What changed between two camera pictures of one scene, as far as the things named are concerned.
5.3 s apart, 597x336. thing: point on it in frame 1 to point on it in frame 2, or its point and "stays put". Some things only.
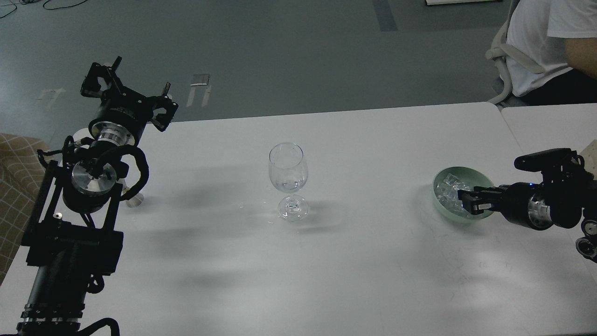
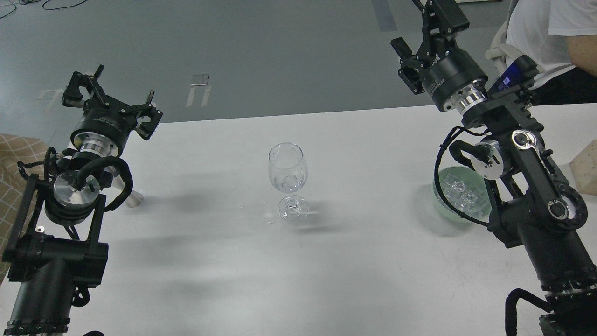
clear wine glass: (288, 171) stays put
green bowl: (447, 183) stays put
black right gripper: (520, 203) to (455, 81)
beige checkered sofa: (22, 171) stays put
